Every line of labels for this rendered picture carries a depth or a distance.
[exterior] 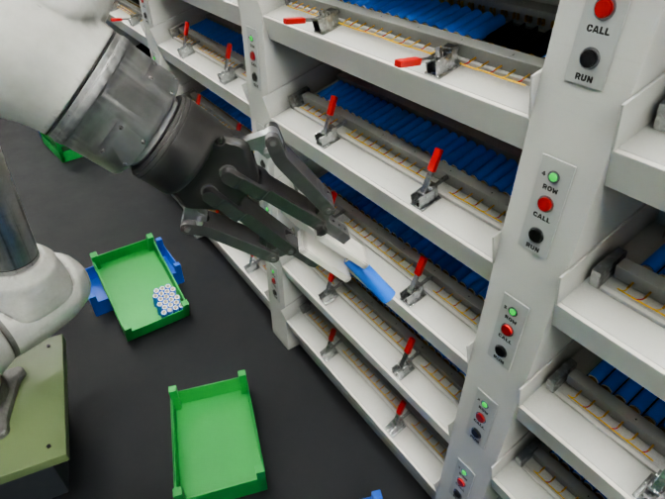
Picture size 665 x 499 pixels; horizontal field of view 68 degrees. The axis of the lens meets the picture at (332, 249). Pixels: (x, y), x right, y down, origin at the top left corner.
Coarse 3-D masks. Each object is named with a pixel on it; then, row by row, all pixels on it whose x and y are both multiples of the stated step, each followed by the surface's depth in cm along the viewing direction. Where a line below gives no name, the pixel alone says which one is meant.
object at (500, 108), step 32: (288, 0) 93; (544, 0) 66; (288, 32) 89; (352, 32) 79; (544, 32) 66; (352, 64) 77; (384, 64) 70; (416, 96) 68; (448, 96) 63; (480, 96) 59; (512, 96) 58; (480, 128) 61; (512, 128) 57
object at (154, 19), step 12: (156, 0) 145; (168, 0) 147; (180, 0) 149; (156, 12) 147; (168, 12) 149; (180, 12) 151; (144, 24) 154; (156, 24) 149; (156, 48) 153; (180, 72) 160; (180, 84) 162
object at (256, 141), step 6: (270, 126) 40; (258, 132) 41; (264, 132) 40; (276, 132) 40; (240, 138) 41; (246, 138) 40; (252, 138) 40; (258, 138) 40; (264, 138) 40; (252, 144) 40; (258, 144) 40; (264, 144) 40; (282, 144) 41; (258, 150) 41; (264, 150) 41; (264, 156) 40
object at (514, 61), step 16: (304, 0) 89; (320, 0) 85; (336, 0) 84; (352, 16) 80; (368, 16) 76; (384, 16) 75; (368, 32) 76; (400, 32) 72; (416, 32) 70; (432, 32) 68; (448, 32) 67; (416, 48) 69; (464, 48) 64; (480, 48) 62; (496, 48) 61; (464, 64) 63; (496, 64) 61; (512, 64) 59; (528, 64) 57; (512, 80) 58
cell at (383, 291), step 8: (352, 264) 52; (360, 272) 52; (368, 272) 52; (376, 272) 52; (368, 280) 52; (376, 280) 52; (384, 280) 53; (376, 288) 52; (384, 288) 52; (392, 288) 53; (376, 296) 53; (384, 296) 52; (392, 296) 53
